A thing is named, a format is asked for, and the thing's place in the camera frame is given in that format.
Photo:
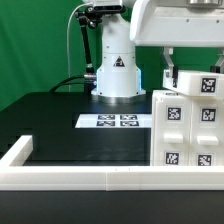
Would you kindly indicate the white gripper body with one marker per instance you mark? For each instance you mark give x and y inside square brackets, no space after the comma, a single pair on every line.
[178,23]

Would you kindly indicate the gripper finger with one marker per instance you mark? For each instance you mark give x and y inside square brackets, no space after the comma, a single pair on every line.
[219,65]
[172,70]

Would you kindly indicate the small white cabinet block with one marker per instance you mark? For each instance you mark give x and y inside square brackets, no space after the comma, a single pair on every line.
[195,83]

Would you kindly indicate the white door panel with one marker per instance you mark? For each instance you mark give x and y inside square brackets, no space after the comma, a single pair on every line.
[172,136]
[207,133]

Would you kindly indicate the white cabinet body box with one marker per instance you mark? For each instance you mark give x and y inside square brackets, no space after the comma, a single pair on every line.
[157,96]

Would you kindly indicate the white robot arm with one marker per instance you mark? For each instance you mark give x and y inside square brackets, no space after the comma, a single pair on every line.
[127,24]

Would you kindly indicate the black camera on mount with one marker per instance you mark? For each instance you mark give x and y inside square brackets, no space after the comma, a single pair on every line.
[108,6]

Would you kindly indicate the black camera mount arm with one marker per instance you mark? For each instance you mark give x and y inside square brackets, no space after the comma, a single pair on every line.
[87,19]

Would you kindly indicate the white flat base plate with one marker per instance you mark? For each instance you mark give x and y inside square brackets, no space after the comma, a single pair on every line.
[114,121]

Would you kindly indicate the white U-shaped frame wall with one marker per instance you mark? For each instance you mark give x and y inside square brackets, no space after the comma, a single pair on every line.
[16,175]

